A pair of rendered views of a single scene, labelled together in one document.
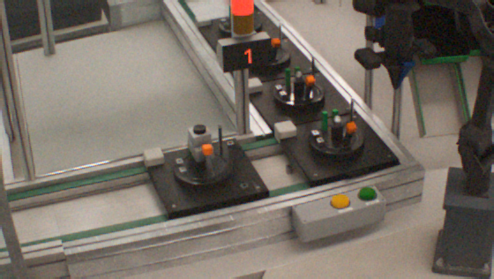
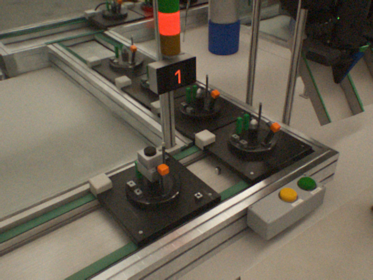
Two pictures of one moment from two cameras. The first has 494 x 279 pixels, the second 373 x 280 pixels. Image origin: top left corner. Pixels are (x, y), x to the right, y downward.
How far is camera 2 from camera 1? 94 cm
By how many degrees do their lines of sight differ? 15
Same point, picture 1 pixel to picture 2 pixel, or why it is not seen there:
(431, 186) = not seen: hidden behind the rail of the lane
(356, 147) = (274, 142)
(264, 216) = (226, 222)
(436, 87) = (324, 81)
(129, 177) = (78, 208)
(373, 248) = (322, 232)
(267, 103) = (177, 118)
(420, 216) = (342, 193)
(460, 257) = not seen: outside the picture
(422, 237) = (358, 214)
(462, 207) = not seen: outside the picture
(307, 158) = (236, 159)
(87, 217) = (41, 266)
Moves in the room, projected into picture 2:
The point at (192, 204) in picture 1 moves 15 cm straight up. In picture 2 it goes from (158, 225) to (154, 173)
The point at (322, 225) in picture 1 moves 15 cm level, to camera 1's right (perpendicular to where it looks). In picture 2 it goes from (281, 221) to (336, 206)
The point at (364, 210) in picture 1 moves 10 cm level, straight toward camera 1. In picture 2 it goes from (311, 199) to (329, 229)
